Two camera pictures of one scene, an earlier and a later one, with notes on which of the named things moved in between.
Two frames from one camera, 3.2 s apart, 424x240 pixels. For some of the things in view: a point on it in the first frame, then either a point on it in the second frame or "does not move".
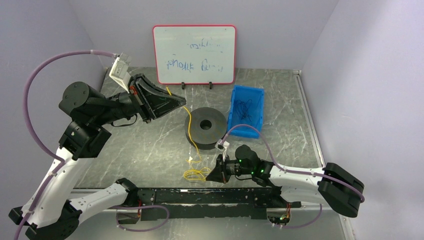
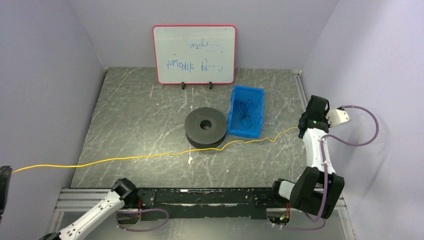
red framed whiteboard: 195,54 does not move
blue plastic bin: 246,107 does not move
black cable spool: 208,125 does not move
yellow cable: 194,174 to 160,155
